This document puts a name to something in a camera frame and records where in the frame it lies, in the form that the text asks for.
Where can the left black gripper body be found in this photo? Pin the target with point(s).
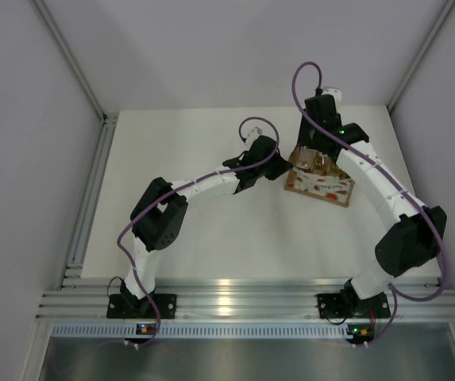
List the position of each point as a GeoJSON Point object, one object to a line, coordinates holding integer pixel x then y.
{"type": "Point", "coordinates": [271, 170]}

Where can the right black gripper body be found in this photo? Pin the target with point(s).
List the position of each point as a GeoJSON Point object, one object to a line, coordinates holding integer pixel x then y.
{"type": "Point", "coordinates": [307, 135]}

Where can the amber bottle white cap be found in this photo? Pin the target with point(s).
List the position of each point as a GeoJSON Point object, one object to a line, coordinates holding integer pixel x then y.
{"type": "Point", "coordinates": [322, 165]}

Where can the clear square bottle black cap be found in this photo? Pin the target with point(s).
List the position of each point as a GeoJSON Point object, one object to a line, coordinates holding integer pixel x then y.
{"type": "Point", "coordinates": [305, 159]}

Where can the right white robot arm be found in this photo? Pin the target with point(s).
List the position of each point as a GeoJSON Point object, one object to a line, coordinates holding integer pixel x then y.
{"type": "Point", "coordinates": [414, 231]}

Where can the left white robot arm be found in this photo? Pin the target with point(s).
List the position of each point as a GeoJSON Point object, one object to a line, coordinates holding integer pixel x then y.
{"type": "Point", "coordinates": [157, 219]}

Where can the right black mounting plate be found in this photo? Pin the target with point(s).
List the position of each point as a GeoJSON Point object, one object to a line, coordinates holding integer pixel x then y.
{"type": "Point", "coordinates": [340, 307]}

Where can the black mounting plate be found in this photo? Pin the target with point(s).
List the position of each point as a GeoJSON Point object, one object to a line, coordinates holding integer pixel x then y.
{"type": "Point", "coordinates": [122, 306]}
{"type": "Point", "coordinates": [340, 307]}

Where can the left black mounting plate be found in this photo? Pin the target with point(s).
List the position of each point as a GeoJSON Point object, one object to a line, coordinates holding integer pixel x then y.
{"type": "Point", "coordinates": [122, 306]}

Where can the right aluminium frame post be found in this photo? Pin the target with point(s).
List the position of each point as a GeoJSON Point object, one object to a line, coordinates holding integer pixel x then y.
{"type": "Point", "coordinates": [441, 18]}

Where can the aluminium frame post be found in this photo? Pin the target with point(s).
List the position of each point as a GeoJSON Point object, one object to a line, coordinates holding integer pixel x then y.
{"type": "Point", "coordinates": [441, 18]}
{"type": "Point", "coordinates": [49, 22]}

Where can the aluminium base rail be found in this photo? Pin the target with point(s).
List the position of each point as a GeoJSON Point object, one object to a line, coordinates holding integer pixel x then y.
{"type": "Point", "coordinates": [228, 299]}

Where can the left aluminium frame post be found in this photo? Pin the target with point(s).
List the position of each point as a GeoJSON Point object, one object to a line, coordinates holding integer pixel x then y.
{"type": "Point", "coordinates": [49, 22]}

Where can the grey slotted cable duct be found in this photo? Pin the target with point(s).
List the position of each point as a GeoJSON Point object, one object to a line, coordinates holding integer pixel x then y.
{"type": "Point", "coordinates": [172, 330]}

